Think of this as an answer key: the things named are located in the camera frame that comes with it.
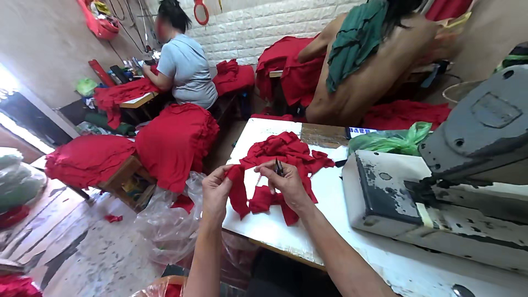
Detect person's right hand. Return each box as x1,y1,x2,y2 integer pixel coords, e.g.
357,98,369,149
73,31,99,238
254,159,315,217

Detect person's left hand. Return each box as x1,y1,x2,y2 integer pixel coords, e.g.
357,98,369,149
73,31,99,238
201,164,235,226

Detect red fabric strip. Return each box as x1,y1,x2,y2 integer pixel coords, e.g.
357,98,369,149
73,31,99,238
225,164,251,220

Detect person's left forearm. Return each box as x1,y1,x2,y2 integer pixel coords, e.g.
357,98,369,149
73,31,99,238
183,219,226,297

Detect person's right forearm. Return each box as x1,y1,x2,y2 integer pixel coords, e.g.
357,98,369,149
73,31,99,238
299,202,400,297

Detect heap of red fabric pieces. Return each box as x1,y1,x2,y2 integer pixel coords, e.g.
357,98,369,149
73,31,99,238
240,131,336,227

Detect white sewing table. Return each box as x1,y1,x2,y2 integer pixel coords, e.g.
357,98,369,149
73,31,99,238
221,117,528,297

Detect large stack of red garments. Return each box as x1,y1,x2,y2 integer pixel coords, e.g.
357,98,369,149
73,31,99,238
135,103,221,194

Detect clear plastic bag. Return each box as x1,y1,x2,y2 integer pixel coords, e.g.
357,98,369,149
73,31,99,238
135,171,208,265

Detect pile of red cloth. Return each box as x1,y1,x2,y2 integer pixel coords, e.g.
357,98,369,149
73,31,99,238
211,59,255,97

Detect draped red garments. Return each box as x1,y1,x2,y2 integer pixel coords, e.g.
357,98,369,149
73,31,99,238
255,34,327,108

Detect wooden stool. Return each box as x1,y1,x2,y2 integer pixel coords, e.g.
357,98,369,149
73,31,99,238
98,155,158,213

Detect blue and white box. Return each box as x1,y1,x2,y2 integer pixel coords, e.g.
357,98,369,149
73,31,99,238
345,126,378,139

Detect wooden-edged sewing table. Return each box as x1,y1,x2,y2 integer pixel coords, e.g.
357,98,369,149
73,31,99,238
119,92,160,109

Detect person's legs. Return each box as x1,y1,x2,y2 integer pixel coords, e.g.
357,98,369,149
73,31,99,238
247,247,343,297

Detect clear bag with red cloth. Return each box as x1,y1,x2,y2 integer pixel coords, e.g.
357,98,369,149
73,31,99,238
130,275,188,297

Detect red garment on worktable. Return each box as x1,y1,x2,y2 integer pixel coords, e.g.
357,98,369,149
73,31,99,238
93,66,161,129

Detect grey white sewing machine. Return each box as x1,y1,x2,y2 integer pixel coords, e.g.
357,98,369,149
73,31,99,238
340,64,528,276

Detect wide stack of red garments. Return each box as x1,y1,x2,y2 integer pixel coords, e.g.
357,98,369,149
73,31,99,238
45,134,137,190

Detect spread red fabric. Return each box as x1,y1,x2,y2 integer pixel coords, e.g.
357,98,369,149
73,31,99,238
362,100,452,131

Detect red long box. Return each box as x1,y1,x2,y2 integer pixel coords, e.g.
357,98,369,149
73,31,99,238
88,59,116,87

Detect dark green cloth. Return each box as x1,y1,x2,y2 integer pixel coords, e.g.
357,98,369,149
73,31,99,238
326,0,389,93

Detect light green plastic bag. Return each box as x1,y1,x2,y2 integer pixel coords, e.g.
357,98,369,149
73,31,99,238
75,78,98,97

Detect large translucent sack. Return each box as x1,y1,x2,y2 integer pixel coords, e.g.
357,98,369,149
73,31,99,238
0,147,48,215

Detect bright red cloth bundle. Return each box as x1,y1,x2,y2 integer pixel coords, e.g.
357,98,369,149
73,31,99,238
0,274,43,297

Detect red ring-shaped handle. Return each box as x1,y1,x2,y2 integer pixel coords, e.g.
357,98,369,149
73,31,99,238
193,0,210,26

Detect red bag on wall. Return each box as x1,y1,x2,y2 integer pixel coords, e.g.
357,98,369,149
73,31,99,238
77,0,120,41

